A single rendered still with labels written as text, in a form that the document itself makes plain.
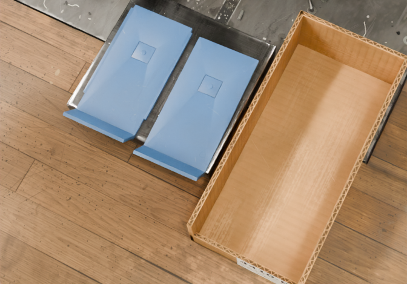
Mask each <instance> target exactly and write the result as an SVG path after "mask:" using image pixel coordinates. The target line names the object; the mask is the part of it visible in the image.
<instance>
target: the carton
mask: <svg viewBox="0 0 407 284"><path fill-rule="evenodd" d="M406 68H407V55H404V54H402V53H399V52H397V51H395V50H392V49H390V48H388V47H385V46H384V45H381V44H378V43H376V42H374V41H372V40H369V39H367V38H364V37H363V36H360V35H357V34H355V33H353V32H351V31H348V30H346V29H344V28H342V27H339V26H337V25H334V24H332V23H330V22H328V21H325V20H323V19H320V18H318V17H316V16H313V15H311V14H309V13H307V12H304V11H302V10H301V11H300V13H299V14H298V16H297V18H296V20H295V22H294V24H293V26H292V27H291V30H290V32H289V33H288V35H287V37H286V39H285V41H284V43H283V44H282V46H281V48H280V50H279V52H278V54H277V56H276V58H275V60H274V61H273V63H272V65H271V67H270V69H269V71H268V72H267V74H266V76H265V79H264V80H263V82H262V84H261V86H260V88H259V90H258V91H257V93H256V95H255V97H254V99H253V101H252V103H251V105H250V107H249V109H248V110H247V112H246V114H245V116H244V118H243V119H242V121H241V123H240V125H239V127H238V129H237V131H236V133H235V135H234V137H233V138H232V140H231V142H230V144H229V146H228V148H227V150H226V152H225V154H224V155H223V157H222V159H221V161H220V163H219V165H218V167H217V168H216V170H215V172H214V174H213V176H212V178H211V180H210V182H209V184H208V186H207V187H206V189H205V191H204V193H203V195H202V197H201V198H200V201H199V203H198V204H197V206H196V208H195V210H194V212H193V214H192V215H191V217H190V219H189V221H188V223H187V228H188V232H189V234H190V238H191V240H192V241H194V242H196V243H198V244H200V245H202V246H204V247H206V248H208V249H210V250H212V251H214V252H215V253H218V254H220V255H221V256H224V257H226V258H228V259H230V260H232V261H234V262H236V263H237V264H238V265H240V266H242V267H244V268H246V269H248V270H250V271H252V272H254V273H256V274H258V275H260V276H262V277H264V278H266V279H268V280H270V281H272V282H274V283H276V284H305V282H306V280H307V278H308V276H309V273H310V271H311V269H312V267H313V265H314V262H315V261H316V258H317V256H318V255H319V252H320V250H321V248H322V246H323V244H324V241H325V239H326V237H327V235H328V233H329V231H330V229H331V227H332V225H333V223H334V220H335V218H336V216H337V214H338V212H339V209H340V207H341V206H342V203H343V201H344V199H345V197H346V195H347V193H348V191H349V188H350V186H351V184H352V182H353V180H354V178H355V176H356V174H357V172H358V170H359V167H360V165H361V163H362V161H363V158H364V157H365V154H366V152H367V150H368V148H369V146H370V144H371V142H372V140H373V137H374V135H375V133H376V131H377V129H378V127H379V125H380V123H381V121H382V119H383V116H384V114H385V112H386V110H387V108H388V105H389V103H390V101H391V99H392V97H393V95H394V93H395V91H396V89H397V87H398V84H399V82H400V80H401V78H402V76H403V74H404V72H405V70H406Z"/></svg>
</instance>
